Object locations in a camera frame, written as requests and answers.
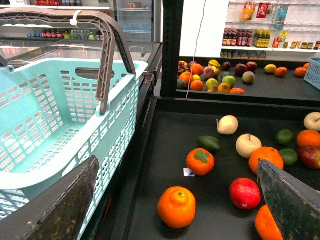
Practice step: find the green lime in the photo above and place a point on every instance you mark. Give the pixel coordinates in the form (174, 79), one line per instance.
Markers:
(289, 156)
(284, 137)

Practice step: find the orange under right finger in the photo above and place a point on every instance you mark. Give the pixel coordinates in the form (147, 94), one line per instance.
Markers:
(266, 225)

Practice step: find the orange persimmon green leaf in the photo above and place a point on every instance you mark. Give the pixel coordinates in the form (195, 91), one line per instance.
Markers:
(200, 161)

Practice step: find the white pear right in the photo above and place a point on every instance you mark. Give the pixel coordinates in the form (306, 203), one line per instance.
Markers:
(312, 121)

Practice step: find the small blue basket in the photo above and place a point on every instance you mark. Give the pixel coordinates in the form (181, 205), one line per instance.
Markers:
(312, 75)

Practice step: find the black display shelf frame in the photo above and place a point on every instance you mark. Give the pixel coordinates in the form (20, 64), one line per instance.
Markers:
(172, 29)

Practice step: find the white pear left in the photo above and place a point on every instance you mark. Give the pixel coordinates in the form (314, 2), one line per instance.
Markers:
(227, 125)

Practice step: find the green lime lower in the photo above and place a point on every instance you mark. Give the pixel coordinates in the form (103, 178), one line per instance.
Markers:
(289, 156)

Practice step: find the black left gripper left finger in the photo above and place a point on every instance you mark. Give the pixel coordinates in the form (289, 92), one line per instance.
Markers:
(59, 212)

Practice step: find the white pear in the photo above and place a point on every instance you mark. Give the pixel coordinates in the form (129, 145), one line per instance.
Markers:
(246, 144)
(312, 121)
(227, 125)

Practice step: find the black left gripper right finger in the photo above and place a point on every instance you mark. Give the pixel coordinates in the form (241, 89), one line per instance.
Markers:
(294, 205)

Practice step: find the orange at right edge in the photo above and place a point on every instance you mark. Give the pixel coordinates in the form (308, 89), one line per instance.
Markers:
(308, 138)

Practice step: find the red apple front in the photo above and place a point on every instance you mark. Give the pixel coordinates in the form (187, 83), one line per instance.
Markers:
(245, 193)

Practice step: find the light teal shopping basket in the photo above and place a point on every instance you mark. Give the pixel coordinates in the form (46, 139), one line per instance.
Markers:
(50, 122)

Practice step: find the dark green avocado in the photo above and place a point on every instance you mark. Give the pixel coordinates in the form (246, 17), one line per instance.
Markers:
(209, 143)

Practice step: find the grey basket handle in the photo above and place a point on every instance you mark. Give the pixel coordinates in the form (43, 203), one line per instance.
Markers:
(111, 32)

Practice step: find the green lime upper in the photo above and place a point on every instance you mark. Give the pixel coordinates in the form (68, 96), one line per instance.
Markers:
(284, 137)

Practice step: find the dark red apple right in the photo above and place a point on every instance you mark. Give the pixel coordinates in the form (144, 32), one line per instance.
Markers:
(310, 157)

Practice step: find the far yellow lemon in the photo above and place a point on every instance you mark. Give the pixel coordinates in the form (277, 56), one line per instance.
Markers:
(270, 68)

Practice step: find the orange tangerine front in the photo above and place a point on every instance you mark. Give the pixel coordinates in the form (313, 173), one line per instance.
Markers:
(177, 207)

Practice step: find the large orange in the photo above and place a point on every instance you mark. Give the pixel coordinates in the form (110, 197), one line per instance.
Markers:
(265, 153)

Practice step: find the glass freezer chest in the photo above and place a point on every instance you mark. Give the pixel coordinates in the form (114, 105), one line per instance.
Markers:
(22, 51)

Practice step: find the white pear middle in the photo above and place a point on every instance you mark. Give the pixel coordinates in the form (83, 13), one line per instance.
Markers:
(246, 144)

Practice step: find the far orange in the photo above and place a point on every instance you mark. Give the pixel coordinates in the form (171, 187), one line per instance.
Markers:
(281, 72)

